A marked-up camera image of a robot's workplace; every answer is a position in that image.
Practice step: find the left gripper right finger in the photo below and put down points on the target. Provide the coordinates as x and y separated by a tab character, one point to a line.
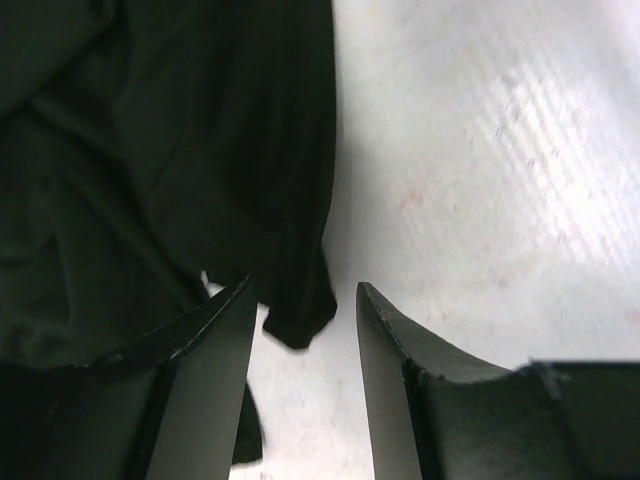
438	412

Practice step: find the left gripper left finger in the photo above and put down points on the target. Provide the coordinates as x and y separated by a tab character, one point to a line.
166	407

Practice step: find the black t shirt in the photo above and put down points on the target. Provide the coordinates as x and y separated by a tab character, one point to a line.
149	148

